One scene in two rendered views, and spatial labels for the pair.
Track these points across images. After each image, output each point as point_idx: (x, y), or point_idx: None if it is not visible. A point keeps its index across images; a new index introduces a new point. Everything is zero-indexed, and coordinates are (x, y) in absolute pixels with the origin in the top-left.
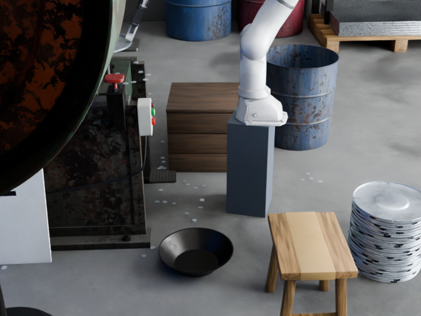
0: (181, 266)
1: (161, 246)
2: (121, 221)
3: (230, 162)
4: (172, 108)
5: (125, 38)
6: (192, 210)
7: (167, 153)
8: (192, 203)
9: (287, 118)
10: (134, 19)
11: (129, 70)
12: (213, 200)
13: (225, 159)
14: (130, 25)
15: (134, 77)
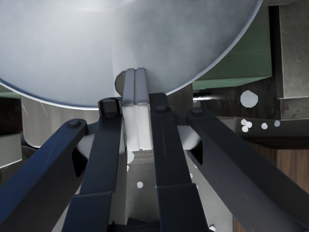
0: (18, 168)
1: (24, 147)
2: None
3: None
4: (283, 162)
5: (126, 72)
6: (132, 174)
7: (292, 129)
8: (150, 174)
9: None
10: (40, 148)
11: (220, 81)
12: (157, 201)
13: (238, 225)
14: (122, 101)
15: (261, 89)
